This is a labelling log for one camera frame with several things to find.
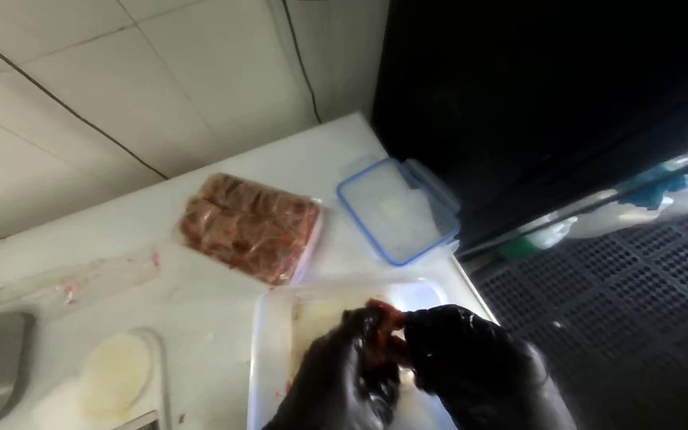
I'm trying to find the person's left hand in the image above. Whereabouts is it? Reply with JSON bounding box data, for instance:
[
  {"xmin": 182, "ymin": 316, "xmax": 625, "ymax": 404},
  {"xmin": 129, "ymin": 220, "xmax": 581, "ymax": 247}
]
[{"xmin": 262, "ymin": 306, "xmax": 402, "ymax": 430}]

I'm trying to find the person's right hand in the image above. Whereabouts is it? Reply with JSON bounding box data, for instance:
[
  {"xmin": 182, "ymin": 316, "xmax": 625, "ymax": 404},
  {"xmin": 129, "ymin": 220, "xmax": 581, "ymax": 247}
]
[{"xmin": 404, "ymin": 304, "xmax": 551, "ymax": 430}]

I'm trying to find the red meat piece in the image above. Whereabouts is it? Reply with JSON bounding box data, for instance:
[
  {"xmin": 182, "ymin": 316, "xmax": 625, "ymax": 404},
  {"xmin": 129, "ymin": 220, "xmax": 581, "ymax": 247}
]
[{"xmin": 363, "ymin": 299, "xmax": 414, "ymax": 369}]

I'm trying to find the person's right forearm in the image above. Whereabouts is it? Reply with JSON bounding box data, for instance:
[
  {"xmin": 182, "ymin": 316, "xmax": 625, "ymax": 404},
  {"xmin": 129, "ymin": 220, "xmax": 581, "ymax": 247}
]
[{"xmin": 514, "ymin": 342, "xmax": 578, "ymax": 430}]

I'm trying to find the translucent white plastic container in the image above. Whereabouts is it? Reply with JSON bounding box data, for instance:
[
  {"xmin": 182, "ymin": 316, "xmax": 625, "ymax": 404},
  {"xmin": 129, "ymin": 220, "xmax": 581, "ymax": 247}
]
[{"xmin": 247, "ymin": 279, "xmax": 459, "ymax": 430}]

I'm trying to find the clear lid with blue rim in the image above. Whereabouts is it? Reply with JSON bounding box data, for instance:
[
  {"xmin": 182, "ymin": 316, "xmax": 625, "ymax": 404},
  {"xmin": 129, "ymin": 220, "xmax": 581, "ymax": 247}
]
[{"xmin": 337, "ymin": 158, "xmax": 461, "ymax": 267}]

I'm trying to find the green item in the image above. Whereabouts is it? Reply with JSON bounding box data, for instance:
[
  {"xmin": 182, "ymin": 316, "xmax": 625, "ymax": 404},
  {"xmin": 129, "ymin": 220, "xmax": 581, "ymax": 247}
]
[{"xmin": 497, "ymin": 235, "xmax": 543, "ymax": 260}]

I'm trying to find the plastic-wrapped pack of red meat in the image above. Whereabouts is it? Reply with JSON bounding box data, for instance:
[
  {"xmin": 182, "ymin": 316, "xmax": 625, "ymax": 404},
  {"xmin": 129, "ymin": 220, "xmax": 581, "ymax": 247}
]
[{"xmin": 177, "ymin": 173, "xmax": 323, "ymax": 286}]

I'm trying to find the black perforated floor mat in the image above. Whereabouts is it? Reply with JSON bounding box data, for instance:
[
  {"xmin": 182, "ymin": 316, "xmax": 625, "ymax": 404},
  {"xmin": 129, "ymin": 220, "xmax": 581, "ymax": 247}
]
[{"xmin": 469, "ymin": 204, "xmax": 688, "ymax": 430}]

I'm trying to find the white plastic bag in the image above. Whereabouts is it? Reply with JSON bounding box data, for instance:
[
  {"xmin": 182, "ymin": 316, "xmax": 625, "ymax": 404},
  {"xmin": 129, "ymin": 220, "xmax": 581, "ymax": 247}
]
[{"xmin": 523, "ymin": 182, "xmax": 688, "ymax": 250}]

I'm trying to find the large black cabinet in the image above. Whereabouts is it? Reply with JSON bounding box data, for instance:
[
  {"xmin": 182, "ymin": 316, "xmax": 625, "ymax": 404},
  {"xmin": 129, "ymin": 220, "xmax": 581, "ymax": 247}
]
[{"xmin": 371, "ymin": 0, "xmax": 688, "ymax": 264}]

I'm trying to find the metal rectangular item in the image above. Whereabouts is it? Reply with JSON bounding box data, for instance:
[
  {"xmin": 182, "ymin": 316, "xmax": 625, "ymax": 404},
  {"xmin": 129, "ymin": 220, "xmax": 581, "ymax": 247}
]
[{"xmin": 111, "ymin": 410, "xmax": 160, "ymax": 430}]

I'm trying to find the pale yellow round item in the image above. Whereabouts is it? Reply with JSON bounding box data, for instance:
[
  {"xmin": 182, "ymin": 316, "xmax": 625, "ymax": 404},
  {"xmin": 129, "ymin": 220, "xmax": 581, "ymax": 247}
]
[{"xmin": 80, "ymin": 333, "xmax": 152, "ymax": 422}]

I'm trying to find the teal plastic bag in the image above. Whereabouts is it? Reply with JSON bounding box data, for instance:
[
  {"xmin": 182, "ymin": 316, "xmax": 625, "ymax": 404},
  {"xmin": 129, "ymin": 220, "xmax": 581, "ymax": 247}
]
[{"xmin": 618, "ymin": 164, "xmax": 688, "ymax": 210}]

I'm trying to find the crumpled clear plastic wrap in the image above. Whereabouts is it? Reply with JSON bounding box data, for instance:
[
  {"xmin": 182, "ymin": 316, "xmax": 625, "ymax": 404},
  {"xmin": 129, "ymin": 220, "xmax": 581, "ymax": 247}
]
[{"xmin": 0, "ymin": 245, "xmax": 162, "ymax": 314}]

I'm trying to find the thin black cable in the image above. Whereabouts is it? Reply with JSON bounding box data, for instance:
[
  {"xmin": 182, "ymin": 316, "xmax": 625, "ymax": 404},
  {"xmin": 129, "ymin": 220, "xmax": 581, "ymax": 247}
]
[{"xmin": 282, "ymin": 0, "xmax": 323, "ymax": 125}]

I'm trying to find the long black cable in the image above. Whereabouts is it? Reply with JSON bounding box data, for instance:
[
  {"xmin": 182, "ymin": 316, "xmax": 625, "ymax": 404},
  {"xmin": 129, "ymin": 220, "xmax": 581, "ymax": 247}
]
[{"xmin": 0, "ymin": 24, "xmax": 169, "ymax": 180}]

